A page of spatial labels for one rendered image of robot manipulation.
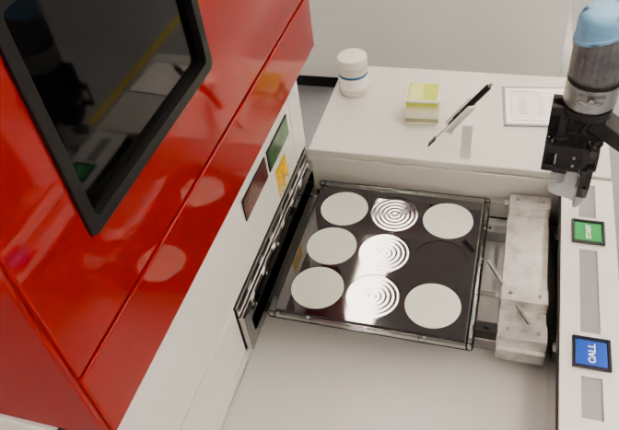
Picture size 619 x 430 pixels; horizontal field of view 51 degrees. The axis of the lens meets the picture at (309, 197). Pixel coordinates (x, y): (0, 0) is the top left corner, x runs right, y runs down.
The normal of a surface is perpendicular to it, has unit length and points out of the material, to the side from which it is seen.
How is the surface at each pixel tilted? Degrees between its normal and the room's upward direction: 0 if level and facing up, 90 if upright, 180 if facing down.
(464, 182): 90
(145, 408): 90
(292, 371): 0
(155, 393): 90
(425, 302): 0
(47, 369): 90
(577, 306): 0
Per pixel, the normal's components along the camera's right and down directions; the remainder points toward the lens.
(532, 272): -0.11, -0.72
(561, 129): -0.34, 0.67
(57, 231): 0.96, 0.11
